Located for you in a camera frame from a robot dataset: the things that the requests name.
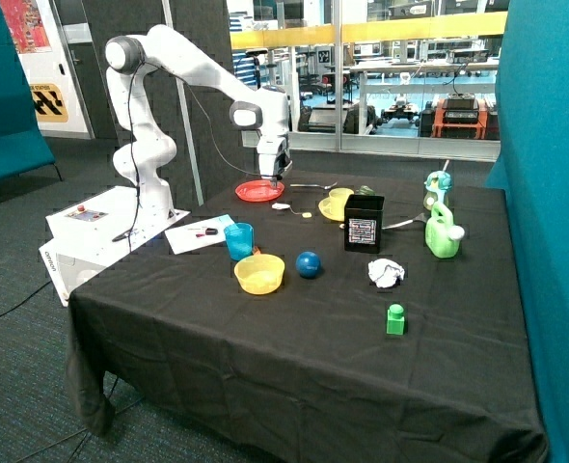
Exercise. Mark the blue ball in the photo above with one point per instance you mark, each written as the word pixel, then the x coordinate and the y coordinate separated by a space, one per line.
pixel 308 264

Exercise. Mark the blue plastic cup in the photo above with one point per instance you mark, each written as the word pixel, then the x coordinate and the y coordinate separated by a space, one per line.
pixel 239 240

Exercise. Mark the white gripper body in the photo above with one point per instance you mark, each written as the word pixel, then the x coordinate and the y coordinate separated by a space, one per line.
pixel 273 157

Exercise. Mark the red plastic plate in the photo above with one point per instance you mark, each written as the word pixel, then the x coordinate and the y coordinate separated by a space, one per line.
pixel 258 191

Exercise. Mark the dark green object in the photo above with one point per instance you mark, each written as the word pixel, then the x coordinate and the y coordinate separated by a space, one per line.
pixel 365 191

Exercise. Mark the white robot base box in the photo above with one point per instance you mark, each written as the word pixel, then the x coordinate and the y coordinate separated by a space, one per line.
pixel 92 235

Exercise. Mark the teal partition panel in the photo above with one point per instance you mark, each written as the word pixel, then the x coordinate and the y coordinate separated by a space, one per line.
pixel 532 91

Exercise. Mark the green toy block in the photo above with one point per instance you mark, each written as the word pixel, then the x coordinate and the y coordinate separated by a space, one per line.
pixel 395 321

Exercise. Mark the black tablecloth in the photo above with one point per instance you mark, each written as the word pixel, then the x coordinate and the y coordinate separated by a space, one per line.
pixel 308 372

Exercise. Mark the green-tagged tea bag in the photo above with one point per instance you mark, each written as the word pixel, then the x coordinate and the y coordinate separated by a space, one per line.
pixel 288 207

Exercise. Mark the yellow saucer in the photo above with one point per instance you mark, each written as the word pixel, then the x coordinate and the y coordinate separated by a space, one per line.
pixel 332 208

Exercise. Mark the metal spoon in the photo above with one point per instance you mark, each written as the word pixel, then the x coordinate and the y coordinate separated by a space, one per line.
pixel 314 185

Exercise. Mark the black stand pole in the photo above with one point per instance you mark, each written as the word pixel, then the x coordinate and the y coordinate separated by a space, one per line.
pixel 255 54

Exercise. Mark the teal toy bottle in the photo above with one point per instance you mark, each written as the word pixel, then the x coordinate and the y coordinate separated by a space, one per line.
pixel 437 186

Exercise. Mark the yellow tea cup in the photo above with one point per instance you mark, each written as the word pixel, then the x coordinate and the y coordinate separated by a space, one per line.
pixel 341 193

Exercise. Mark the yellow plastic bowl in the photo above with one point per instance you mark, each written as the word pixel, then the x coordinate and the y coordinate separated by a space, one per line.
pixel 260 274

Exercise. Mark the crumpled white paper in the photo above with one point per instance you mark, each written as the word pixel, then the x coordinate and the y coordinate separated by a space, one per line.
pixel 385 273

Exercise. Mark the black box with tag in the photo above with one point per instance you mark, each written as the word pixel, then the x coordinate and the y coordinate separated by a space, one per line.
pixel 363 217

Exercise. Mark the green toy watering can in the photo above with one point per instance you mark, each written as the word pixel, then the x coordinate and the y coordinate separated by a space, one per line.
pixel 442 235

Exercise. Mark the white paper sheet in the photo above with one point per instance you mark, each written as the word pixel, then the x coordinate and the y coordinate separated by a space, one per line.
pixel 197 235

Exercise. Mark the teal sofa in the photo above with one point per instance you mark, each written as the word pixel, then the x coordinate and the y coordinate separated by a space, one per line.
pixel 22 147

